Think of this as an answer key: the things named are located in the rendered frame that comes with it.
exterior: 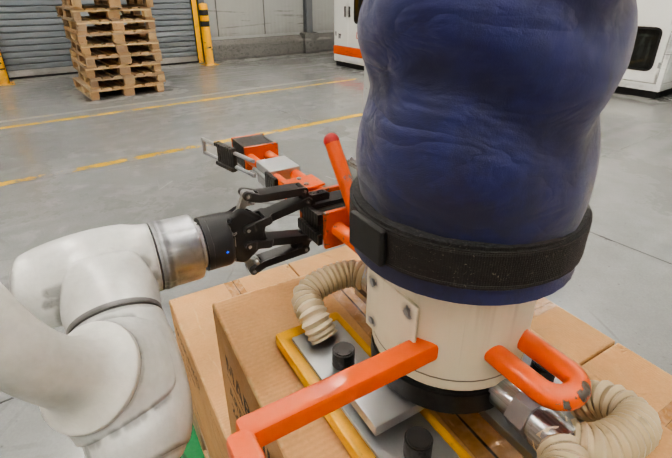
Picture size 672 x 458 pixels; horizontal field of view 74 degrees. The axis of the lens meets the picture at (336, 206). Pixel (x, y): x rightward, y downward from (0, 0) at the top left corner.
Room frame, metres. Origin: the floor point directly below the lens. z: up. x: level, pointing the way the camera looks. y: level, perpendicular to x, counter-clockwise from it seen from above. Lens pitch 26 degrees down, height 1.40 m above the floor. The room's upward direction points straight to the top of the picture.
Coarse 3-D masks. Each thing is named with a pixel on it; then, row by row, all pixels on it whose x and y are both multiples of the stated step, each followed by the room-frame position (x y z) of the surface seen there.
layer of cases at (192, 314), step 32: (320, 256) 1.35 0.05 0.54; (352, 256) 1.35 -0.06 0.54; (224, 288) 1.16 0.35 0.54; (256, 288) 1.16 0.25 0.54; (192, 320) 1.01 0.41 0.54; (544, 320) 1.01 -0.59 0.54; (576, 320) 1.01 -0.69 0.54; (192, 352) 0.88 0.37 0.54; (576, 352) 0.88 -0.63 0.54; (608, 352) 0.88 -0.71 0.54; (192, 384) 0.95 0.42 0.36; (640, 384) 0.78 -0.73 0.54; (224, 416) 0.69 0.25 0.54; (224, 448) 0.66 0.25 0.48
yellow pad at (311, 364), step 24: (336, 312) 0.52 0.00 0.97; (288, 336) 0.47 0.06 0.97; (336, 336) 0.46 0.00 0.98; (288, 360) 0.44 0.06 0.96; (312, 360) 0.42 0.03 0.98; (336, 360) 0.40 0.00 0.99; (360, 360) 0.42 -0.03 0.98; (336, 432) 0.33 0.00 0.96; (360, 432) 0.32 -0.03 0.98; (384, 432) 0.32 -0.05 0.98; (408, 432) 0.30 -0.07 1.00; (432, 432) 0.32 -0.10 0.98; (360, 456) 0.30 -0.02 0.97; (384, 456) 0.29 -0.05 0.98; (408, 456) 0.28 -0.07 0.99; (432, 456) 0.29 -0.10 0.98; (456, 456) 0.29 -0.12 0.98
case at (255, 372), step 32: (288, 288) 0.61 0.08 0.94; (352, 288) 0.61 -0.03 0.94; (224, 320) 0.53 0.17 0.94; (256, 320) 0.53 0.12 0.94; (288, 320) 0.53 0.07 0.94; (352, 320) 0.53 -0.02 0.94; (224, 352) 0.53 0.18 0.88; (256, 352) 0.47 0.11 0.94; (224, 384) 0.57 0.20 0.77; (256, 384) 0.41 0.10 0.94; (288, 384) 0.41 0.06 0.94; (448, 416) 0.37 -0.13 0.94; (480, 416) 0.37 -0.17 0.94; (288, 448) 0.32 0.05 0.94; (320, 448) 0.32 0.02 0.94; (480, 448) 0.32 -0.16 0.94; (512, 448) 0.32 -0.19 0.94
